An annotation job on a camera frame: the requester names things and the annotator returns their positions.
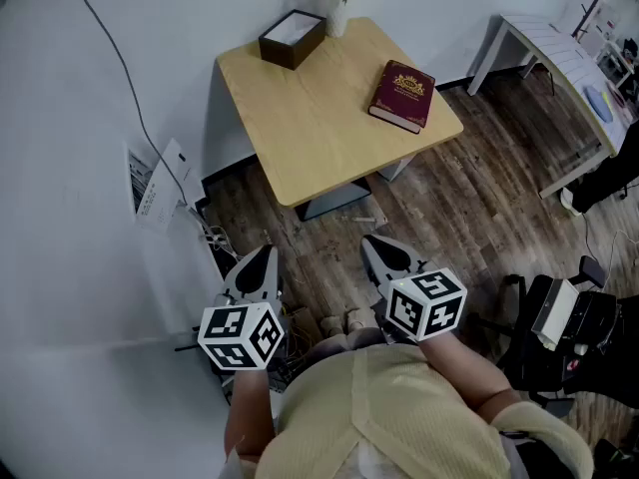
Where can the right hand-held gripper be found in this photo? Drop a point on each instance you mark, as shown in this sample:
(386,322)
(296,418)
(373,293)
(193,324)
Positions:
(424,307)

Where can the white textured vase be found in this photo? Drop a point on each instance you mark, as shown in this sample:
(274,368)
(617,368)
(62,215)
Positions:
(336,18)

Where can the person's beige shoe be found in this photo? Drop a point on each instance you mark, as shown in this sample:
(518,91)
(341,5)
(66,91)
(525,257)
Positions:
(330,325)
(354,320)

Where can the white flat panel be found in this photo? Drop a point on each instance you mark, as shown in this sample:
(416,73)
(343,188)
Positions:
(396,168)

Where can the dark brown tissue box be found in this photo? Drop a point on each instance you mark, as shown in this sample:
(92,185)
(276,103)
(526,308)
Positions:
(289,55)

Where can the person's left beige shoe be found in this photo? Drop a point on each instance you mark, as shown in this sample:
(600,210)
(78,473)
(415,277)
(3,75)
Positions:
(330,325)

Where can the person's cream knit sweater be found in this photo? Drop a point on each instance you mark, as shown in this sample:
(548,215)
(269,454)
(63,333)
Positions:
(399,417)

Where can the person's right forearm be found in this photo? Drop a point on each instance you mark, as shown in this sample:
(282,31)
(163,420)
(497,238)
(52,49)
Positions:
(464,372)

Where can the white low cabinet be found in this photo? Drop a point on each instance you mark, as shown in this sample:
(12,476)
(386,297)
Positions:
(175,277)

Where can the white paper sheet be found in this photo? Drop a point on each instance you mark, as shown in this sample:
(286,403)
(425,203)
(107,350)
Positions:
(170,187)

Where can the person's left forearm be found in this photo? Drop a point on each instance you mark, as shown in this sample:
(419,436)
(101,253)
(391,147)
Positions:
(247,412)

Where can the person's right beige shoe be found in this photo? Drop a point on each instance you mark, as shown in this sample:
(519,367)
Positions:
(354,320)

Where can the white slatted desk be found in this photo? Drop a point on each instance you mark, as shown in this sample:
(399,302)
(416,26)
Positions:
(559,48)

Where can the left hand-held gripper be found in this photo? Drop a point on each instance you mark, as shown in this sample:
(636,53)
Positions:
(239,335)

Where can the dark coat rack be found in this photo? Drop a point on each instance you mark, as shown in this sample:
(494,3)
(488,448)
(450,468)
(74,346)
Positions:
(594,0)

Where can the small wooden table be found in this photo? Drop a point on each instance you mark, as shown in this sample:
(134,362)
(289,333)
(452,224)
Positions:
(324,133)

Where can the white box device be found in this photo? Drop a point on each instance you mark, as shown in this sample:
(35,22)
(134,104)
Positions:
(554,312)

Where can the blue cloth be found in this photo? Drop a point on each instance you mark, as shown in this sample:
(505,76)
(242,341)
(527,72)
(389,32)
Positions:
(598,103)

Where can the person's grey trousers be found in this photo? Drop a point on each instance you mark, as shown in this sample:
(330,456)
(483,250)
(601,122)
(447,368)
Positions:
(344,342)

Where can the maroon gold-printed book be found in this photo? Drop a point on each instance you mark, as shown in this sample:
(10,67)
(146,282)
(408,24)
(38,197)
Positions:
(402,95)

